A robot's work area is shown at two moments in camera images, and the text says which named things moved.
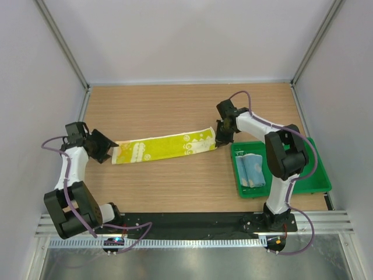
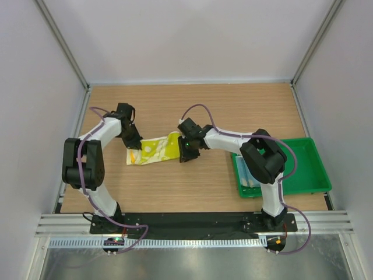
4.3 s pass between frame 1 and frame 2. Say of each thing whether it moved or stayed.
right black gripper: moved
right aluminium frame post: stayed
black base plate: stayed
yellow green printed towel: moved
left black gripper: moved
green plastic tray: stayed
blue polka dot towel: stayed
